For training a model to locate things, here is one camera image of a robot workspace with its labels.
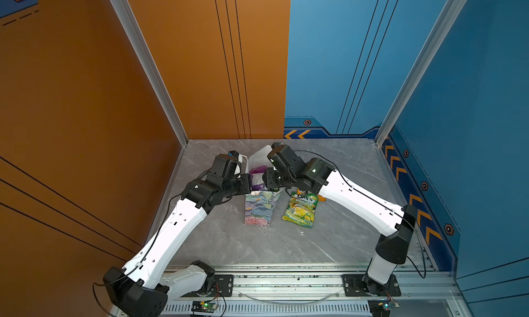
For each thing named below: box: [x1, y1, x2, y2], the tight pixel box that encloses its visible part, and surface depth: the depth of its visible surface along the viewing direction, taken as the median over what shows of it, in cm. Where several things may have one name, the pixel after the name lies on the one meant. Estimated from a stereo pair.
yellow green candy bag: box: [282, 190, 319, 229], surface depth 91 cm
